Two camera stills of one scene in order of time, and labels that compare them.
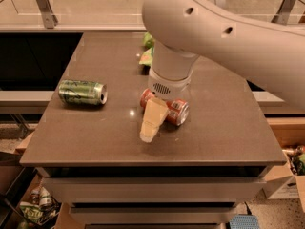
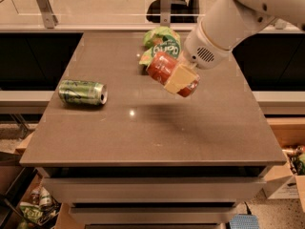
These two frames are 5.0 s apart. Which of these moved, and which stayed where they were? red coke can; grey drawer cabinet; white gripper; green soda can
Moved: white gripper; red coke can
Stayed: green soda can; grey drawer cabinet
